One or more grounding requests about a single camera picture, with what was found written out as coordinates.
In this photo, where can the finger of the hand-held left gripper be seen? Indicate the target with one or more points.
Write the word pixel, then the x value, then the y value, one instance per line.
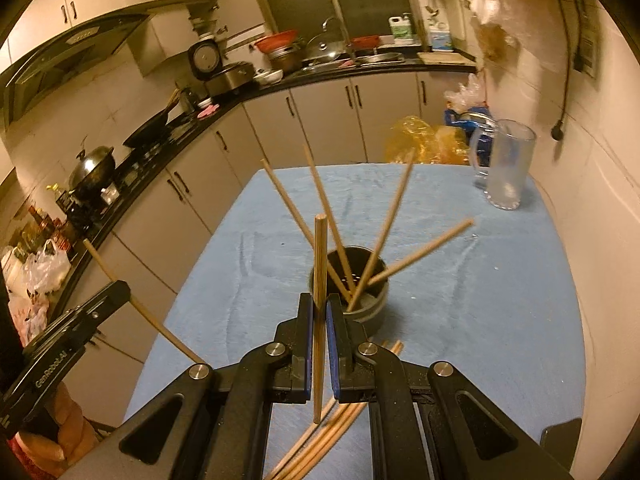
pixel 107 300

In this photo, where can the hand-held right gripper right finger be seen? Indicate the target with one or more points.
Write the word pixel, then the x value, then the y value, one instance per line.
pixel 334 350

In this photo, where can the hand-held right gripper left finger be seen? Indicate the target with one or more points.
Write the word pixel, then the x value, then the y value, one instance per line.
pixel 306 350

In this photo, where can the dark perforated utensil holder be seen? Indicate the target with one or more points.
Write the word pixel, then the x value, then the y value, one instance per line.
pixel 372 310

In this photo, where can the long wooden chopstick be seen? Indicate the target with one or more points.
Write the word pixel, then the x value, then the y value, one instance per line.
pixel 320 260
pixel 425 247
pixel 389 210
pixel 295 215
pixel 318 185
pixel 160 327

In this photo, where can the orange sack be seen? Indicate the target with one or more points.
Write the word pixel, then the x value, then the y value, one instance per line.
pixel 65 420

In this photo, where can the crumpled white shopping bags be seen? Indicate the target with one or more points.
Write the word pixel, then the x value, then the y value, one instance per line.
pixel 42 270

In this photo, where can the group of condiment bottles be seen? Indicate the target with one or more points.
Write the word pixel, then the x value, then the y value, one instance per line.
pixel 45 227

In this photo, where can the steel wok with lid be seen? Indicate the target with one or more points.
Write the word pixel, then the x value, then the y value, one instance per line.
pixel 92 167

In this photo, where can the black gas stove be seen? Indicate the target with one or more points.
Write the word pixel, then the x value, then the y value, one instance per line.
pixel 125 165

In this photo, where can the blue tablecloth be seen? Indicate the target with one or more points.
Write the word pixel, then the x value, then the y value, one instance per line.
pixel 475 320

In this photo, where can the black frying pan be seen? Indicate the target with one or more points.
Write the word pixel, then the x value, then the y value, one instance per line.
pixel 147 132

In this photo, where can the pink cloth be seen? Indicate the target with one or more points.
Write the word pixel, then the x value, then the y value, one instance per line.
pixel 208 111

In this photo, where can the yellow plastic bag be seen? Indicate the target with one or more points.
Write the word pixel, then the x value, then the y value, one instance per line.
pixel 407 140

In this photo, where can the orange plastic bag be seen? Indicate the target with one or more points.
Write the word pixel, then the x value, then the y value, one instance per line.
pixel 450 147

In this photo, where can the black kitchen countertop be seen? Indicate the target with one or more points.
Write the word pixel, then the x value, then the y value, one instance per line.
pixel 240 95

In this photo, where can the black range hood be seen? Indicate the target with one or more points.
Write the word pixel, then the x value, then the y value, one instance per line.
pixel 65 57

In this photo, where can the frosted glass mug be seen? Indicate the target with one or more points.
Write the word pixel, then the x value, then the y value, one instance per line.
pixel 510 170

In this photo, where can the silver electric cooker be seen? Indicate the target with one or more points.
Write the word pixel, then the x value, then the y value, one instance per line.
pixel 230 79

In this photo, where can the white bowl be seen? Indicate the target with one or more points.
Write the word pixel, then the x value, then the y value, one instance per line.
pixel 267 76

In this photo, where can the blue plastic bag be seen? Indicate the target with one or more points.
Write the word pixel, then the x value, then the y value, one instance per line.
pixel 477 112

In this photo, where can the white plastic bag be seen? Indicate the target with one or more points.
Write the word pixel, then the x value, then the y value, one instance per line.
pixel 467 92

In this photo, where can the steel pot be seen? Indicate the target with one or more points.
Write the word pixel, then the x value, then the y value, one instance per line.
pixel 286 60

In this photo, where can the steel sink basin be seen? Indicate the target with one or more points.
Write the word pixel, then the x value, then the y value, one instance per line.
pixel 380 57

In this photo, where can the glass pot lid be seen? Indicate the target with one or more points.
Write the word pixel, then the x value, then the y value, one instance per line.
pixel 325 50

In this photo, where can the red plastic basin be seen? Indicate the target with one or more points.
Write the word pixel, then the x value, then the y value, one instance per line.
pixel 275 41

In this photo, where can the red bowl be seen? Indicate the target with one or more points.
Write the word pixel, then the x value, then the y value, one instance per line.
pixel 365 42

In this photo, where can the wooden cutting board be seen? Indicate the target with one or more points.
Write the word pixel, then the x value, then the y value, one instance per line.
pixel 442 57

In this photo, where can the chrome kitchen faucet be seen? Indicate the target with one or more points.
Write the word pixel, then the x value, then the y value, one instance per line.
pixel 334 22

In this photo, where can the green label detergent bottle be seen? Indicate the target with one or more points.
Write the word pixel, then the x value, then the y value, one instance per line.
pixel 401 29

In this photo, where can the blue label detergent bottle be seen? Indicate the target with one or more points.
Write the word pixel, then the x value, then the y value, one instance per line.
pixel 441 37

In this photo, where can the wall dish rack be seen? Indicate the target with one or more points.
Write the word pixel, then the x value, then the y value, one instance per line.
pixel 205 22

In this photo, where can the wall power socket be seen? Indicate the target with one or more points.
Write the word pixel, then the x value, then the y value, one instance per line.
pixel 586 35

